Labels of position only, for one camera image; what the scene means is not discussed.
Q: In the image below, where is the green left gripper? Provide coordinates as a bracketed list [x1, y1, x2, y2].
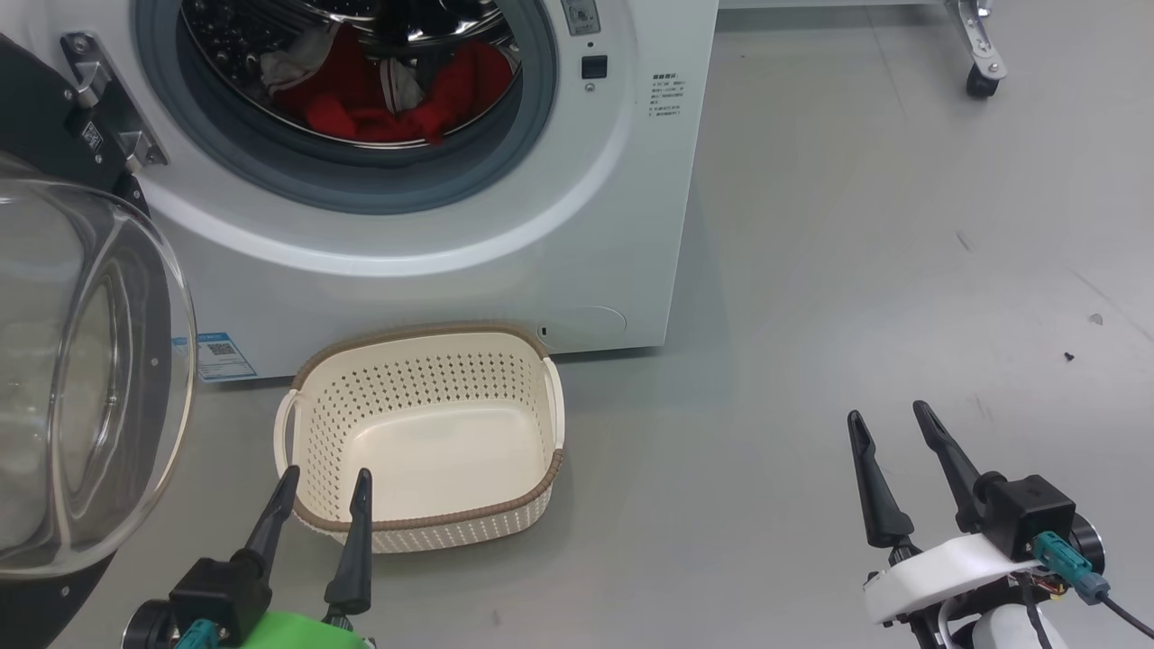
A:
[215, 465, 376, 649]

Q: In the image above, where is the blue energy label sticker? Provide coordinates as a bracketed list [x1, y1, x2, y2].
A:
[171, 332, 259, 385]

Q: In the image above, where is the cream perforated laundry basket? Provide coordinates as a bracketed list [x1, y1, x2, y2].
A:
[274, 322, 566, 554]

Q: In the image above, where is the metal caster with black wheel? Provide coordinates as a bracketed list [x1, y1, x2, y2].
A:
[944, 0, 1009, 100]

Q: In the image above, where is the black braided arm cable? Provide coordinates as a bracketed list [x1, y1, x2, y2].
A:
[1014, 577, 1054, 649]

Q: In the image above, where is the white front-load washing machine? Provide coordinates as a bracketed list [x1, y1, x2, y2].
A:
[0, 0, 719, 387]

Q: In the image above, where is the red and white garment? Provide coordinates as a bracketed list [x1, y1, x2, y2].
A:
[260, 23, 514, 146]

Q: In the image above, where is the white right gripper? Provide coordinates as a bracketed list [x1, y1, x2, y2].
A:
[847, 401, 1040, 626]

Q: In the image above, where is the round glass washer door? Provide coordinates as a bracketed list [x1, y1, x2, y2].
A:
[0, 32, 198, 649]

